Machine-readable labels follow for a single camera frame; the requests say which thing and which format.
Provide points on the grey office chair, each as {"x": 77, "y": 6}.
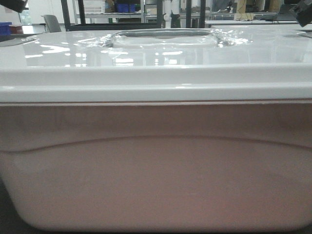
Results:
{"x": 51, "y": 24}

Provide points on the white plastic storage bin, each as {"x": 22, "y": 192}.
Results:
{"x": 159, "y": 130}

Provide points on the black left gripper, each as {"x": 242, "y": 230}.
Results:
{"x": 15, "y": 5}

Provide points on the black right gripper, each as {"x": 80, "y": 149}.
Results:
{"x": 302, "y": 12}

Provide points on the small blue bin far left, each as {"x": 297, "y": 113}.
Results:
{"x": 5, "y": 28}

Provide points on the blue crates on far shelf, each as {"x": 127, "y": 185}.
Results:
{"x": 125, "y": 8}

